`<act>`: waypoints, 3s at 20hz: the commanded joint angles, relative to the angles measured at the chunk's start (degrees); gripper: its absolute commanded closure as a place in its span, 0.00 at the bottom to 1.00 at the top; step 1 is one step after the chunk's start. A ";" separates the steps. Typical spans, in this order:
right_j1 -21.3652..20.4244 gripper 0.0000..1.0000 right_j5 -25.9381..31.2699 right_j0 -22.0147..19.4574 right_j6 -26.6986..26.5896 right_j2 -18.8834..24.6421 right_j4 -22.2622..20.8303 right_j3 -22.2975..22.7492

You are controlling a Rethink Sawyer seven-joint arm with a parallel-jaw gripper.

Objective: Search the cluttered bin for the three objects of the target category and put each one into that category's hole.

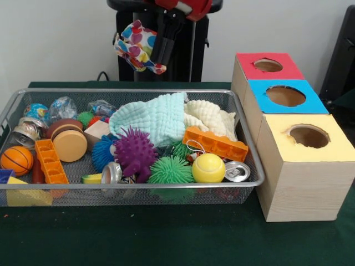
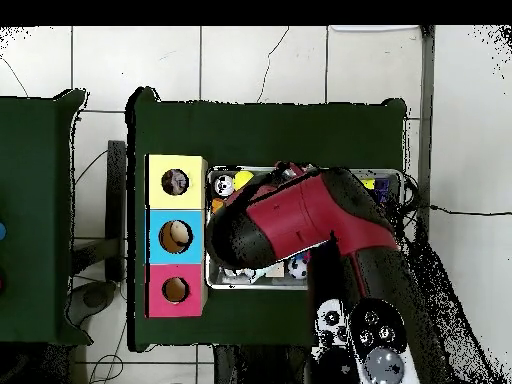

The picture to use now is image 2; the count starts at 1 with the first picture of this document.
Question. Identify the yellow tennis ball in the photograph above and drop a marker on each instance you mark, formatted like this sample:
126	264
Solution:
242	178

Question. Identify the blue disc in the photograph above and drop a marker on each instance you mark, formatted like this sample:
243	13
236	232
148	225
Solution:
2	232

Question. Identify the yellow plastic block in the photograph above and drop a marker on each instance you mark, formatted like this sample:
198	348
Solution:
368	183

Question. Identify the black stand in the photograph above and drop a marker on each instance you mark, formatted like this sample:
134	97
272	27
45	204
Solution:
116	180

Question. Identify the small soccer ball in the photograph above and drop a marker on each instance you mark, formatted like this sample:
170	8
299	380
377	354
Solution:
298	268

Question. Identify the wooden box with three holes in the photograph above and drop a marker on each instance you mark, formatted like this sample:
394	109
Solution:
176	276

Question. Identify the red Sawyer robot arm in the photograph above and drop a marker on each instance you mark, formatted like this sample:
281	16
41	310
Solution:
304	216

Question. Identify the green covered side table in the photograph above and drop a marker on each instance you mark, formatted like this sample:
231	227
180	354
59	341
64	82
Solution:
32	180

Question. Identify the colourful heart print cloth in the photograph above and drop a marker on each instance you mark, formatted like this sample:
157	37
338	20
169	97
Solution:
174	182

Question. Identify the clear mesh bin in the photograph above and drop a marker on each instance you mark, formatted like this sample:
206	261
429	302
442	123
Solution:
224	283

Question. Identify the dark green table cloth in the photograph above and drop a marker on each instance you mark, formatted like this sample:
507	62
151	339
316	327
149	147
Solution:
260	136

